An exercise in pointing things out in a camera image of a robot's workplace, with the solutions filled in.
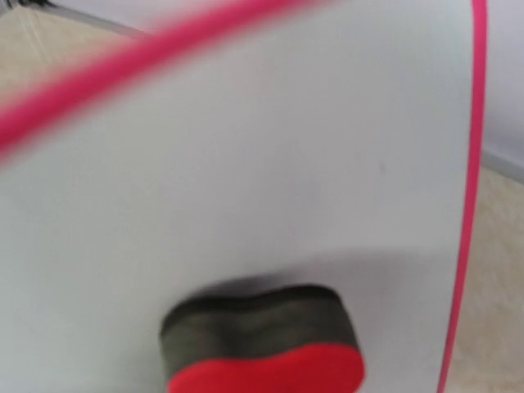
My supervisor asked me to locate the pink framed whiteboard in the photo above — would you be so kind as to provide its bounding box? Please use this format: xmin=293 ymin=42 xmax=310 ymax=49
xmin=1 ymin=1 xmax=487 ymax=392

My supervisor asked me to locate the red whiteboard eraser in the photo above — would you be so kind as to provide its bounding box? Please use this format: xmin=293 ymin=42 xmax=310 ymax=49
xmin=159 ymin=285 xmax=365 ymax=392

